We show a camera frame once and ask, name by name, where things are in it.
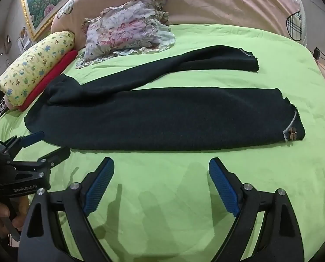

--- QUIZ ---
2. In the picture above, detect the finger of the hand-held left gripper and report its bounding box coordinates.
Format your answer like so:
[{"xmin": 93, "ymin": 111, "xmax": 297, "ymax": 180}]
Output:
[
  {"xmin": 0, "ymin": 130, "xmax": 45, "ymax": 156},
  {"xmin": 8, "ymin": 146, "xmax": 71, "ymax": 181}
]

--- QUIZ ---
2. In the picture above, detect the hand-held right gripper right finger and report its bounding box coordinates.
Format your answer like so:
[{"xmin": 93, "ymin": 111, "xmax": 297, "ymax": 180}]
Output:
[{"xmin": 208, "ymin": 157, "xmax": 306, "ymax": 262}]

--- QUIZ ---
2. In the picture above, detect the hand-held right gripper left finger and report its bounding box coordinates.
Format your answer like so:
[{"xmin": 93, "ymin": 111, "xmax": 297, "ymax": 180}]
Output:
[{"xmin": 17, "ymin": 157, "xmax": 115, "ymax": 262}]

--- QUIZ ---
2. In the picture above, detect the black fleece cloth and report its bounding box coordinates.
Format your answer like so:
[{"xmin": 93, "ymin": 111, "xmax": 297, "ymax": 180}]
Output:
[{"xmin": 23, "ymin": 45, "xmax": 306, "ymax": 151}]

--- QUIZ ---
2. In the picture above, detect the green bed sheet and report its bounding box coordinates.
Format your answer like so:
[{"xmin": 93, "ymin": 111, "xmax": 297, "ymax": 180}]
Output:
[{"xmin": 0, "ymin": 23, "xmax": 325, "ymax": 262}]

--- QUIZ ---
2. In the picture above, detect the red fleece cloth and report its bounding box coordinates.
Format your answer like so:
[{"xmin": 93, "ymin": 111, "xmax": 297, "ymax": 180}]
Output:
[{"xmin": 18, "ymin": 50, "xmax": 78, "ymax": 112}]

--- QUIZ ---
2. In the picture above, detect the yellow animal print pillow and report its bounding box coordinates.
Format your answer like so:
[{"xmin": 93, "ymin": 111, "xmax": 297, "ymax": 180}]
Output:
[{"xmin": 0, "ymin": 31, "xmax": 76, "ymax": 107}]

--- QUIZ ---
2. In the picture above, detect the gold framed landscape painting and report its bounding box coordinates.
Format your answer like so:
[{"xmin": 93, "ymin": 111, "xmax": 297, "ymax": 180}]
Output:
[{"xmin": 19, "ymin": 0, "xmax": 93, "ymax": 42}]

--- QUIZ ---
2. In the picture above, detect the floral ruffled cloth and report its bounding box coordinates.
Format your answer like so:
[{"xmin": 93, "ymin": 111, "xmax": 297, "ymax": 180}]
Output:
[{"xmin": 75, "ymin": 0, "xmax": 176, "ymax": 69}]

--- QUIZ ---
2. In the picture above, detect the pink pillow with drawing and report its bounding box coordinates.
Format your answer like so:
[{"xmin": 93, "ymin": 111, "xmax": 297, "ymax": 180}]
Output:
[{"xmin": 51, "ymin": 0, "xmax": 309, "ymax": 51}]

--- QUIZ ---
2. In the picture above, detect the black charger with cable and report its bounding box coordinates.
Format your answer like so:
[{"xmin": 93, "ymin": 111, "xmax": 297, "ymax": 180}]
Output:
[{"xmin": 312, "ymin": 47, "xmax": 325, "ymax": 71}]

